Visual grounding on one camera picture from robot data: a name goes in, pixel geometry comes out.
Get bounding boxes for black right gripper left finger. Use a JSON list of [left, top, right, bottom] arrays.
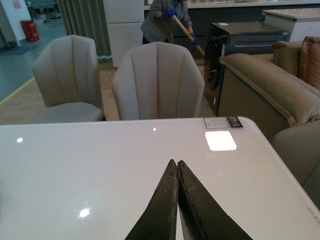
[[126, 159, 178, 240]]

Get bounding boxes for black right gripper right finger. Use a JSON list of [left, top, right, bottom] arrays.
[[177, 160, 251, 240]]

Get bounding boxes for black white table label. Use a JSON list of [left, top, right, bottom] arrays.
[[203, 116, 243, 129]]

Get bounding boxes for beige chair near table end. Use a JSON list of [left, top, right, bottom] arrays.
[[271, 120, 320, 208]]

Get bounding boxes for beige chair right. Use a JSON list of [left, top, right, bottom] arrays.
[[112, 42, 205, 120]]

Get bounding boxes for tan fabric sofa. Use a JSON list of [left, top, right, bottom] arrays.
[[217, 41, 320, 141]]

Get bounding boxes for beige chair left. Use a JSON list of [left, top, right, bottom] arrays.
[[29, 35, 106, 124]]

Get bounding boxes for brown leather cushion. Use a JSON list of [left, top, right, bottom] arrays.
[[299, 36, 320, 90]]

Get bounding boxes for black washing machine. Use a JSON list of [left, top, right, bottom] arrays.
[[204, 21, 288, 116]]

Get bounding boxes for person in grey jacket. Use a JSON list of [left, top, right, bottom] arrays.
[[140, 0, 199, 46]]

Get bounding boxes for dark kitchen counter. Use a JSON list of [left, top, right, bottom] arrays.
[[188, 0, 320, 50]]

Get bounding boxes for white refrigerator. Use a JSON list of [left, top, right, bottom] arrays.
[[103, 0, 145, 68]]

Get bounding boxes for grey green curtain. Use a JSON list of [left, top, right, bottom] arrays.
[[57, 0, 111, 57]]

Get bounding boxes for white side table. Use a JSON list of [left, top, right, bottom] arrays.
[[262, 7, 320, 42]]

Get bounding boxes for red bin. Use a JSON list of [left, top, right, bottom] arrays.
[[20, 19, 40, 42]]

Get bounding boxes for wooden mop handle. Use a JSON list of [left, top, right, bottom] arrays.
[[172, 15, 205, 57]]

